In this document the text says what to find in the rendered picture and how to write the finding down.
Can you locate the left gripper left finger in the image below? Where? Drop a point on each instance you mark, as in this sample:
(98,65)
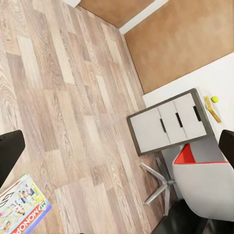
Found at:
(12,145)

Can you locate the desk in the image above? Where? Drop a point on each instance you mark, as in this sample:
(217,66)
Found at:
(176,121)

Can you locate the sliding door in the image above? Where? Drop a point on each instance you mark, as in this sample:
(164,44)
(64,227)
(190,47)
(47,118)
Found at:
(179,38)
(116,12)

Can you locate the board game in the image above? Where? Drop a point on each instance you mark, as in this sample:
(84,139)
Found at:
(22,206)
(213,109)

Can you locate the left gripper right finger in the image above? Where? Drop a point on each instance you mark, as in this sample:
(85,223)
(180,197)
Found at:
(226,145)

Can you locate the tennis ball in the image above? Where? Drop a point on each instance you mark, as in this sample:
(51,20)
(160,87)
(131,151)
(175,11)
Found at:
(214,99)

